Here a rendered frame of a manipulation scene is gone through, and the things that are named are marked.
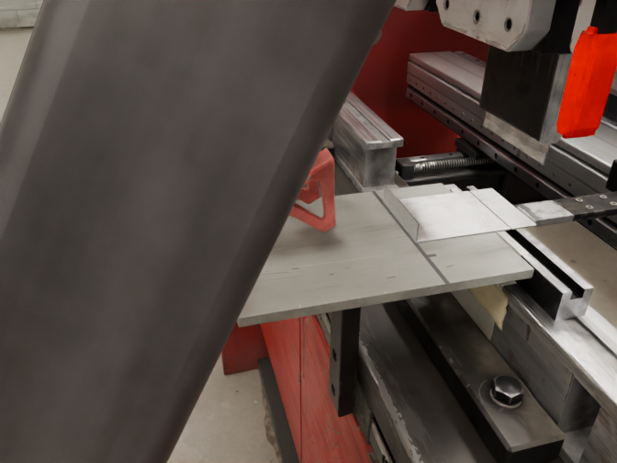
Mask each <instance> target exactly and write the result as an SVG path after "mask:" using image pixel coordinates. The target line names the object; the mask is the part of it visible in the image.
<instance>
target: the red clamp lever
mask: <svg viewBox="0 0 617 463"><path fill-rule="evenodd" d="M616 68H617V0H596V4H595V7H594V11H593V15H592V19H591V22H590V26H589V27H588V29H587V30H582V32H581V34H580V36H579V38H578V41H577V44H576V46H575V48H574V51H573V55H572V60H571V63H570V67H569V72H568V76H567V83H566V87H565V91H564V95H563V99H562V103H561V108H560V111H559V115H558V120H557V123H556V127H557V132H558V133H560V134H562V138H564V139H571V138H580V137H588V136H591V135H594V134H595V131H596V130H597V129H598V128H599V126H600V121H601V118H602V114H603V111H604V108H605V105H606V102H607V98H608V95H609V93H610V89H611V84H612V80H613V77H614V74H615V71H616Z"/></svg>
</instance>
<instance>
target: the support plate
mask: <svg viewBox="0 0 617 463"><path fill-rule="evenodd" d="M390 190H391V191H392V192H393V193H394V194H395V195H396V197H397V198H398V199H404V198H418V197H426V196H433V195H441V194H449V193H452V192H451V191H450V190H449V189H448V188H447V187H445V186H444V185H443V184H442V183H440V184H431V185H424V186H410V187H402V188H394V189H390ZM334 198H335V212H336V225H335V226H334V227H332V228H330V229H329V230H327V231H326V232H322V231H319V230H317V229H315V228H313V227H311V226H310V225H308V224H307V223H305V222H303V221H301V220H298V219H296V218H294V217H291V216H289V215H288V217H287V220H286V223H285V225H284V227H283V229H282V231H281V232H280V234H279V236H278V238H277V240H276V242H275V245H274V247H273V249H272V251H271V253H270V254H269V256H268V258H267V260H266V262H265V264H264V267H263V269H262V271H261V273H260V275H259V276H258V279H257V281H256V283H255V285H254V287H253V289H252V292H251V294H250V296H249V298H248V299H247V301H246V303H245V305H244V307H243V309H242V311H241V314H240V316H239V318H238V320H237V323H238V326H239V327H245V326H251V325H256V324H262V323H268V322H277V321H282V320H288V319H294V318H299V317H305V316H310V315H316V314H322V313H326V312H332V311H342V310H348V309H353V308H359V307H364V306H369V305H375V304H380V303H386V302H391V301H397V300H403V299H413V298H417V297H423V296H429V295H434V294H440V293H445V292H451V291H457V290H461V289H467V288H477V287H483V286H488V285H494V284H499V283H504V282H510V281H515V280H521V279H526V278H532V277H533V271H534V269H533V268H532V267H531V266H530V265H529V264H528V263H527V262H526V261H525V260H524V259H523V258H521V257H520V256H519V255H518V254H517V253H516V252H515V251H514V250H513V249H512V248H511V247H510V246H508V245H507V244H506V243H505V242H504V241H503V240H502V239H501V238H500V237H499V236H498V235H497V234H496V233H495V232H492V233H485V234H479V235H472V236H466V237H459V238H453V239H446V240H439V241H432V242H426V243H418V245H419V246H420V247H421V249H422V250H423V251H424V252H425V253H426V254H436V255H437V256H433V257H430V259H431V260H432V261H433V263H434V264H435V265H436V266H437V267H438V269H439V270H440V271H441V272H442V274H443V275H444V276H445V277H446V279H447V280H448V281H449V282H450V284H445V283H444V282H443V280H442V279H441V278H440V276H439V275H438V274H437V273H436V271H435V270H434V269H433V268H432V266H431V265H430V264H429V262H428V261H427V260H426V259H425V257H424V256H423V255H422V254H421V252H420V251H419V250H418V249H417V247H416V246H415V245H414V244H413V242H412V241H411V240H410V239H409V237H408V236H407V235H406V233H405V232H404V231H403V230H402V229H401V228H400V227H399V226H398V224H397V223H396V222H395V220H394V219H393V218H392V217H391V215H390V214H389V213H388V212H387V210H386V209H385V208H384V206H383V205H382V204H381V203H380V201H379V200H378V199H377V198H376V196H375V195H374V194H373V192H364V193H357V194H349V195H341V196H334ZM296 203H297V204H298V205H300V206H301V207H303V208H304V209H307V210H308V211H310V212H312V213H313V214H315V215H317V216H318V217H322V216H323V214H324V212H323V204H322V198H318V199H317V200H315V201H313V202H312V203H310V204H307V203H305V202H303V201H302V200H297V201H296Z"/></svg>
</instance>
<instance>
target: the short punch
mask: <svg viewBox="0 0 617 463"><path fill-rule="evenodd" d="M571 60H572V54H571V52H563V53H549V54H541V53H539V52H536V51H532V50H529V51H504V50H502V49H499V48H497V47H494V46H492V45H489V46H488V57H487V63H486V69H485V74H484V80H483V85H482V91H481V97H480V102H479V106H480V107H481V108H482V109H484V110H486V116H485V122H484V127H485V128H486V129H488V130H490V131H492V132H493V133H495V134H496V135H498V136H499V137H501V138H502V139H503V140H504V141H507V142H508V143H510V144H511V145H513V146H514V147H516V148H517V149H519V150H520V151H522V152H524V153H526V154H527V155H529V156H530V157H532V158H533V159H534V160H535V161H537V162H538V163H540V164H542V165H545V162H546V158H547V154H548V151H549V147H550V144H551V143H557V142H558V141H559V140H560V138H561V134H560V133H558V132H557V127H556V123H557V120H558V115H559V111H560V108H561V103H562V99H563V95H564V91H565V87H566V83H567V76H568V72H569V67H570V63H571Z"/></svg>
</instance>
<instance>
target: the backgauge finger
mask: <svg viewBox="0 0 617 463"><path fill-rule="evenodd" d="M605 187H606V188H607V189H608V190H610V191H611V192H608V193H601V194H594V195H587V196H580V197H573V198H560V199H554V200H547V201H540V202H534V203H527V204H520V205H516V207H515V208H516V209H518V210H519V211H520V212H521V213H523V214H524V215H525V216H526V217H527V218H529V219H530V220H531V221H533V222H534V223H535V224H536V227H540V226H545V225H552V224H558V223H565V222H571V221H577V220H589V219H596V218H602V217H608V216H614V215H617V159H615V160H613V162H612V165H611V170H610V173H609V176H608V179H607V183H606V186H605Z"/></svg>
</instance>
